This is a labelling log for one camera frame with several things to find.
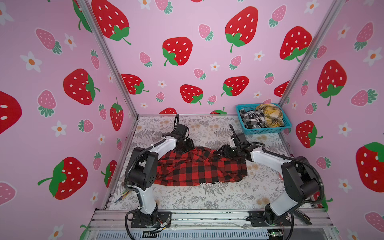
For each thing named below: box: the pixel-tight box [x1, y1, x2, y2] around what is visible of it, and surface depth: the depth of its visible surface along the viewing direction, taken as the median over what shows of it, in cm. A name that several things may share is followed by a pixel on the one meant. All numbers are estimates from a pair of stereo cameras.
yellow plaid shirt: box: [256, 103, 285, 128], surface depth 110 cm
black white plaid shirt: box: [240, 108, 267, 129], surface depth 109 cm
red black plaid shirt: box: [153, 147, 248, 186], surface depth 90 cm
